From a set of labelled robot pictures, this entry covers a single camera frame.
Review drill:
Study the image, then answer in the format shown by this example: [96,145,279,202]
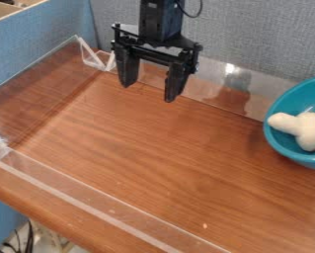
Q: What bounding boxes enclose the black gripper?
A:
[112,23,203,103]

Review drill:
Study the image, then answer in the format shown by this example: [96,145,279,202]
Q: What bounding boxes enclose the white plush mushroom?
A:
[266,112,315,152]

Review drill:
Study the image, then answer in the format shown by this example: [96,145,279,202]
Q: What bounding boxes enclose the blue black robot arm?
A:
[112,0,203,103]

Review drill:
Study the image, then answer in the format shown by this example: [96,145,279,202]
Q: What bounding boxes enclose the blue plastic bowl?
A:
[263,77,315,169]

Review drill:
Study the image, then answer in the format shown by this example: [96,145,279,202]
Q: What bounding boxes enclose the clear acrylic back barrier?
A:
[105,53,302,123]

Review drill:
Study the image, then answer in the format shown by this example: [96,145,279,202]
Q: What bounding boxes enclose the clear acrylic barrier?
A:
[105,53,302,123]
[0,148,231,253]
[0,39,84,156]

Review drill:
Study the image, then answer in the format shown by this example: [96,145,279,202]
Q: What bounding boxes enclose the blue partition with wooden top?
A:
[0,0,96,85]

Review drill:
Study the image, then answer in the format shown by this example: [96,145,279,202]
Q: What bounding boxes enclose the clear acrylic left barrier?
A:
[0,39,84,156]

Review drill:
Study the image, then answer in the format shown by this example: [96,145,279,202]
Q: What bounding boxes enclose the clear acrylic front barrier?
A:
[0,148,231,253]

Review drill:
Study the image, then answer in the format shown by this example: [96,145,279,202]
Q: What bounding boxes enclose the clear acrylic corner bracket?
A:
[76,37,116,72]

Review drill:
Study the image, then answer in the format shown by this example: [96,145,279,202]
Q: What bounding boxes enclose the black cables under table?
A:
[0,219,37,253]

